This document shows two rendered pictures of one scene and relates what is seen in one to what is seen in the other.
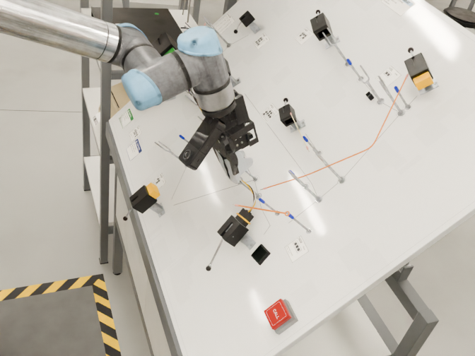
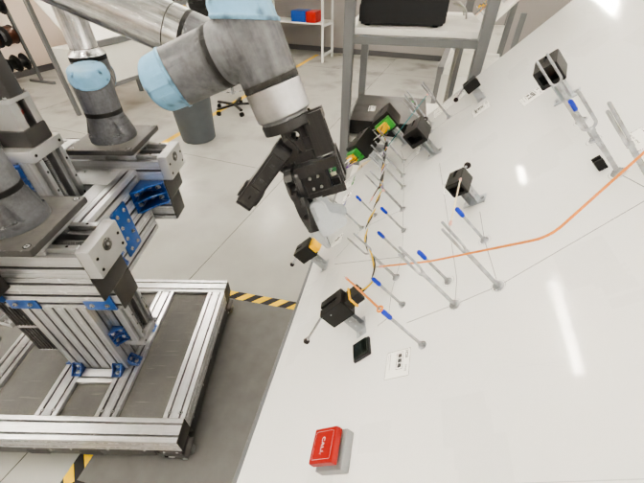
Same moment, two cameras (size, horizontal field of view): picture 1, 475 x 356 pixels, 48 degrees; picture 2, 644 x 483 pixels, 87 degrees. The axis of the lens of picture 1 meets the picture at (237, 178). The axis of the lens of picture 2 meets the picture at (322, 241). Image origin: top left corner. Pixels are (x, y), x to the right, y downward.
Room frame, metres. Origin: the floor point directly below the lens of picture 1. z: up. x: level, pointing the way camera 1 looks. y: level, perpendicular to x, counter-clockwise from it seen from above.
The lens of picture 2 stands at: (0.61, -0.27, 1.66)
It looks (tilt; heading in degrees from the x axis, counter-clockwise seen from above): 41 degrees down; 41
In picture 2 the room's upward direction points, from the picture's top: straight up
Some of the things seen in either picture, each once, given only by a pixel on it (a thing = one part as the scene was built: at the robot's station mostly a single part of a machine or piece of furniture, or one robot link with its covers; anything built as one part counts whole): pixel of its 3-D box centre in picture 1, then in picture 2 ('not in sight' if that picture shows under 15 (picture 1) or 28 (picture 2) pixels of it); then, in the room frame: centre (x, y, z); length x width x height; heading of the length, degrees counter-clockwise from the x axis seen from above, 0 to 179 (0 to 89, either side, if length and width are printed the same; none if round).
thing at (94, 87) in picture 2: not in sight; (93, 86); (1.01, 1.05, 1.33); 0.13 x 0.12 x 0.14; 65
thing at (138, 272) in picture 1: (132, 227); not in sight; (1.40, 0.35, 0.60); 0.55 x 0.02 x 0.39; 28
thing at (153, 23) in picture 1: (138, 32); (388, 115); (1.98, 0.51, 1.09); 0.35 x 0.33 x 0.07; 28
